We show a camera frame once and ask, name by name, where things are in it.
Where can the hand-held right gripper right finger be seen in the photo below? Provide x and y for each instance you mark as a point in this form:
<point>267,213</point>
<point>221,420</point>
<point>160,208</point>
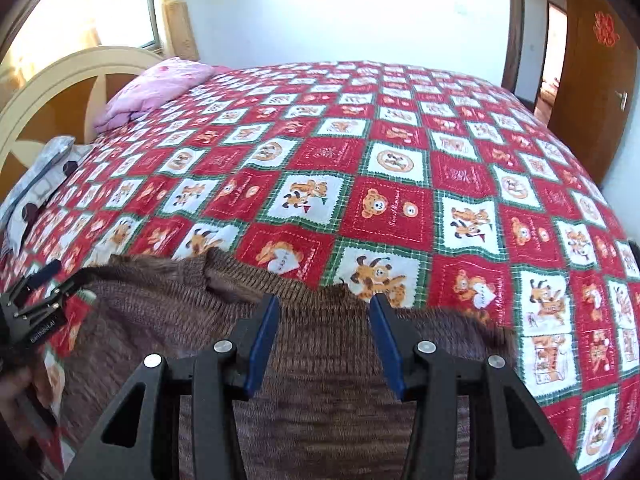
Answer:
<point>389,347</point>

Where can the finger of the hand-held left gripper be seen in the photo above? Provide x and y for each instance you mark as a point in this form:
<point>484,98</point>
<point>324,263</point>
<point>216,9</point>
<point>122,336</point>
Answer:
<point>37,280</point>
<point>70,287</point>

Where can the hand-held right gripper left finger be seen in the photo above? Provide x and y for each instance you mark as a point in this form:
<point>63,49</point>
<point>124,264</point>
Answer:
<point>260,347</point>

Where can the brown knitted sweater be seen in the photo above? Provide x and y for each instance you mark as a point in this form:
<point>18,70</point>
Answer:
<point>320,400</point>

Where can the person's left hand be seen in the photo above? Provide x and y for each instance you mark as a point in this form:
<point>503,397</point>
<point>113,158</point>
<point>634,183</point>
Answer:
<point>14,390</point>

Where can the grey patterned pillow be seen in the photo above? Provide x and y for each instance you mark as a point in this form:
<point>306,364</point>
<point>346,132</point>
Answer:
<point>35,185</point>

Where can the red checked bear bedspread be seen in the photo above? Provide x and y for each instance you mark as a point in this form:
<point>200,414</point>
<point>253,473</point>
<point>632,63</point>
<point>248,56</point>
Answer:
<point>390,175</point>

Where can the cream and wood headboard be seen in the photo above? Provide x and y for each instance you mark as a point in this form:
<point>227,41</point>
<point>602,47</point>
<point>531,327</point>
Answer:
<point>45,90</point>

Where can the pink pillow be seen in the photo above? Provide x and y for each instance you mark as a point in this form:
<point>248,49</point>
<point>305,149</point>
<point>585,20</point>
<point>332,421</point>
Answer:
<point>150,87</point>

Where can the wide yellow curtain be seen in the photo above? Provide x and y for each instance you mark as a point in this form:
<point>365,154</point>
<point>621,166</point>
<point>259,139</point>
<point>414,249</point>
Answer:
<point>45,25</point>

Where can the window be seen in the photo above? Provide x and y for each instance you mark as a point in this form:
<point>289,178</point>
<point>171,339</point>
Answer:
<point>130,5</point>

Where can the narrow yellow curtain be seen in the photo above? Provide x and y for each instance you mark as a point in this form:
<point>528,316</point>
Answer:
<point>180,15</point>

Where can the brown wooden door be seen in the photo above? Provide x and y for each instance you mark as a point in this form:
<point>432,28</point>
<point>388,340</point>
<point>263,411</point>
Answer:
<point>585,110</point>

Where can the red paper door decoration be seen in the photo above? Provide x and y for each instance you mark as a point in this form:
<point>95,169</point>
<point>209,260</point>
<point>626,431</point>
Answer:
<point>606,29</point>

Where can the brown door frame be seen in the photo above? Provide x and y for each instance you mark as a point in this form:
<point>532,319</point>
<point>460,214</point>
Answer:
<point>512,35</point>

